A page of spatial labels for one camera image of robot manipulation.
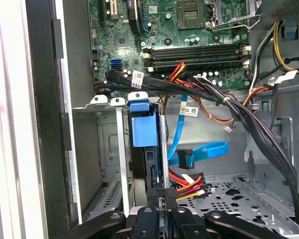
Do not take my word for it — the yellow and black power wire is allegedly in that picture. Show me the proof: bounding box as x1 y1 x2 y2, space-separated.
249 21 299 88

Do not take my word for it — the blue SATA port block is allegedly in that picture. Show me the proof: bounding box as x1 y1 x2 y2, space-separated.
110 58 123 71

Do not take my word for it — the metal disk bay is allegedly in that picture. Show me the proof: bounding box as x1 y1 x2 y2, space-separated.
71 93 170 221

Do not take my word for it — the black PC case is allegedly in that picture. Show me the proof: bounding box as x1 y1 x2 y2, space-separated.
24 0 299 239

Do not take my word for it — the black expansion slot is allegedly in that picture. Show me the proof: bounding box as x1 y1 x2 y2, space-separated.
126 0 143 36

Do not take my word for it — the grey power supply unit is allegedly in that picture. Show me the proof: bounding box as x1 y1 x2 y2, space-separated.
254 0 299 18

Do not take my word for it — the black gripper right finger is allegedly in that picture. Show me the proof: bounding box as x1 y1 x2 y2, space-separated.
164 188 285 239

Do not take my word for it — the black cable bundle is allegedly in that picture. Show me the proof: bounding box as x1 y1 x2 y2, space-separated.
93 68 299 235

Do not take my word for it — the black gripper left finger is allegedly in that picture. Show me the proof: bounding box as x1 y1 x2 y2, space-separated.
56 190 163 239

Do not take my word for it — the CPU socket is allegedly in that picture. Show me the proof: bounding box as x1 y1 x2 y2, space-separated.
176 0 207 30

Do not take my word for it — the hard disk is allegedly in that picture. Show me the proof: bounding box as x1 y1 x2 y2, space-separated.
127 91 170 209

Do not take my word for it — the green motherboard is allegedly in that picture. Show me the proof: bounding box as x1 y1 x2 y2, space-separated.
88 0 253 98

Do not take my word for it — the blue disk data wire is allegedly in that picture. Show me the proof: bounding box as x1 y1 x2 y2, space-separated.
167 95 230 170

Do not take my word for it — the metal socket cover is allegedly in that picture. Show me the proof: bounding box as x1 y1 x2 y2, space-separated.
208 0 264 28

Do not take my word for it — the locking lever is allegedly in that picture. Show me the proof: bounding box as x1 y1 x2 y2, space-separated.
211 14 264 32

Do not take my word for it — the red orange disk power wire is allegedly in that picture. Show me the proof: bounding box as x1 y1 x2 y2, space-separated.
168 171 208 201

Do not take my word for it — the RAM slot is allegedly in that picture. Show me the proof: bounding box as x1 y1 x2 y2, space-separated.
146 64 251 73
141 45 251 55
142 51 251 61
144 58 251 67

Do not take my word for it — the orange and black wire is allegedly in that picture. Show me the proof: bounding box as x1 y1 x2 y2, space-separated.
167 61 236 123

